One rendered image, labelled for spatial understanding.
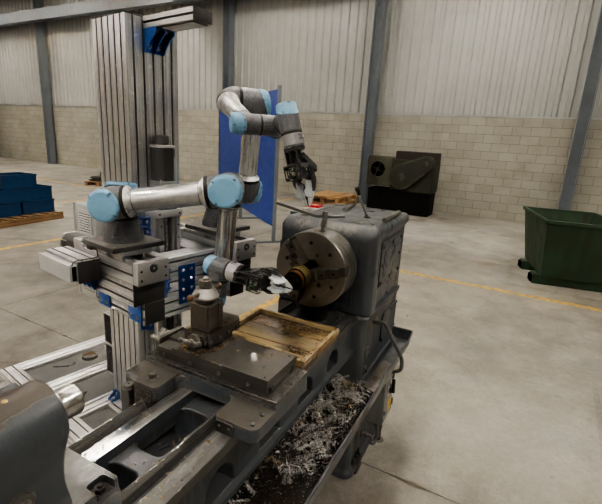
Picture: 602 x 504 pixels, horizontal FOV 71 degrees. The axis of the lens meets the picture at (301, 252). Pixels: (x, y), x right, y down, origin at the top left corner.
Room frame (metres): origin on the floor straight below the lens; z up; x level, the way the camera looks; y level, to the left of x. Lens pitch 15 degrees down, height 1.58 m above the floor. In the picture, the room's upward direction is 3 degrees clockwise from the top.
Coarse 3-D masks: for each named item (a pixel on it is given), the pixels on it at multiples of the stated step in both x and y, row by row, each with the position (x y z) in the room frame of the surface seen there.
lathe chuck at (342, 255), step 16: (288, 240) 1.67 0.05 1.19; (304, 240) 1.64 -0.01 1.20; (320, 240) 1.61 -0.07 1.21; (336, 240) 1.62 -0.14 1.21; (288, 256) 1.67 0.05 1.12; (320, 256) 1.60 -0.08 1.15; (336, 256) 1.57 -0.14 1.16; (352, 272) 1.61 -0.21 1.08; (320, 288) 1.60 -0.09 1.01; (336, 288) 1.57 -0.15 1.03; (304, 304) 1.63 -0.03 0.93; (320, 304) 1.60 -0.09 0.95
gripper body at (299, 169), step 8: (288, 152) 1.48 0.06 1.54; (296, 152) 1.49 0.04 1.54; (288, 160) 1.49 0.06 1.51; (296, 160) 1.48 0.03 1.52; (288, 168) 1.49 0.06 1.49; (296, 168) 1.46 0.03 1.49; (304, 168) 1.47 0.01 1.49; (288, 176) 1.48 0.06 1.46; (296, 176) 1.46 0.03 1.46; (304, 176) 1.46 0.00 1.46
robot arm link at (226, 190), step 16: (208, 176) 1.50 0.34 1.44; (224, 176) 1.45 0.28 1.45; (96, 192) 1.42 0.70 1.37; (112, 192) 1.44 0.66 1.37; (128, 192) 1.46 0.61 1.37; (144, 192) 1.46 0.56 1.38; (160, 192) 1.46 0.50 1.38; (176, 192) 1.46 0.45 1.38; (192, 192) 1.46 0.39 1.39; (208, 192) 1.44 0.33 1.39; (224, 192) 1.45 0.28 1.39; (240, 192) 1.47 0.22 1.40; (96, 208) 1.42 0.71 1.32; (112, 208) 1.42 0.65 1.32; (128, 208) 1.44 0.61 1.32; (144, 208) 1.46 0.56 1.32; (160, 208) 1.47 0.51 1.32; (208, 208) 1.50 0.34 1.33; (224, 208) 1.47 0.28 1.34
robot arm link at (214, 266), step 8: (208, 256) 1.52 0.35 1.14; (216, 256) 1.52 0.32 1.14; (208, 264) 1.49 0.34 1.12; (216, 264) 1.48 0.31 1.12; (224, 264) 1.48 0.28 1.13; (208, 272) 1.50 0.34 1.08; (216, 272) 1.48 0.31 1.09; (224, 272) 1.46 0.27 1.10; (216, 280) 1.48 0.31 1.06; (224, 280) 1.49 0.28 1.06
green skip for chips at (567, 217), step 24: (528, 216) 5.94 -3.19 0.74; (552, 216) 6.05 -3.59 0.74; (576, 216) 5.98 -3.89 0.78; (600, 216) 5.68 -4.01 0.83; (528, 240) 5.85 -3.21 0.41; (552, 240) 4.96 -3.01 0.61; (576, 240) 4.89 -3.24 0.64; (600, 240) 4.82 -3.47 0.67; (528, 264) 5.78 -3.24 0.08; (552, 264) 5.01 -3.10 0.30; (576, 264) 4.93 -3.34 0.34; (600, 264) 4.85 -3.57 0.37; (576, 288) 5.01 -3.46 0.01; (600, 288) 4.94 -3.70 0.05
